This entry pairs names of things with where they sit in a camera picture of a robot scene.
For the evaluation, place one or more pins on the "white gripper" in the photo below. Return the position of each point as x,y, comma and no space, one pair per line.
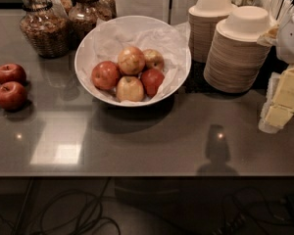
292,38

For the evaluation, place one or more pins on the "yellow-red top apple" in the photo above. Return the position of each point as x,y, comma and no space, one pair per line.
131,60

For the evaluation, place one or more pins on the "paper bowl stack front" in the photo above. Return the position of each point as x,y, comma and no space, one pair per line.
235,57

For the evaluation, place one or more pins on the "paper bowl stack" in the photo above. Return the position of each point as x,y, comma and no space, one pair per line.
203,18
235,57

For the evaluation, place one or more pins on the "paper bowl stack back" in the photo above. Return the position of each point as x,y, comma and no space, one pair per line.
203,18

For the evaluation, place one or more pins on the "yellow apple back in bowl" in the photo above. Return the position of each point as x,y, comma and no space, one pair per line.
153,59

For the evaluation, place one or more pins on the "yellow apple in bowl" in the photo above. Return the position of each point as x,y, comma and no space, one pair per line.
153,59
130,88

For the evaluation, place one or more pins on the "red apple right in bowl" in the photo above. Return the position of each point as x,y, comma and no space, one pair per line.
151,80

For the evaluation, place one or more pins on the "red apple in bowl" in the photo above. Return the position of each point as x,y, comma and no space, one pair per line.
151,80
105,75

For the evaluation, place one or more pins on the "yellow apple front in bowl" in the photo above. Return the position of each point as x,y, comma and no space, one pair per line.
130,88

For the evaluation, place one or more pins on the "red apple left in bowl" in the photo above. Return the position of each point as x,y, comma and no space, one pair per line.
105,75

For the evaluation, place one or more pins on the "white bowl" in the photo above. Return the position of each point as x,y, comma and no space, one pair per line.
88,43

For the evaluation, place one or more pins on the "red apple on table front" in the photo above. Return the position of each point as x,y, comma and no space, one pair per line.
12,96

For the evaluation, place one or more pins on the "red apple on table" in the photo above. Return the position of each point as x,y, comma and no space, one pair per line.
12,96
12,72

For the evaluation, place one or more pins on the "red apple on table back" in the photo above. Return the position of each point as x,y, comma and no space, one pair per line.
12,72

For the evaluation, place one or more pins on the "black power strip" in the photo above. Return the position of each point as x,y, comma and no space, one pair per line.
231,227

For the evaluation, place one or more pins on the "white paper liner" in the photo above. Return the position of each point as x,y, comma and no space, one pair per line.
137,36

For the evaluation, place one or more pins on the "glass cereal jar middle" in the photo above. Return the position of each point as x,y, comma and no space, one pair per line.
85,14

